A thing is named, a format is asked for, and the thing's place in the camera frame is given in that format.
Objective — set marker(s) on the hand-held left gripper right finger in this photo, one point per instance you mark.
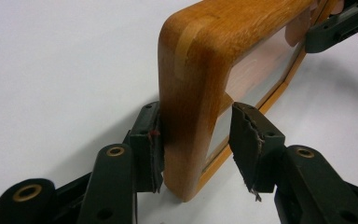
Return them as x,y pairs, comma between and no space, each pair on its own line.
254,149

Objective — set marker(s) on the wooden picture frame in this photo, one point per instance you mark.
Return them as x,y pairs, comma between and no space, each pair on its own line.
192,93

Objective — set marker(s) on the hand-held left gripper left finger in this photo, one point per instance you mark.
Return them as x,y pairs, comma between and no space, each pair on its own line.
144,146

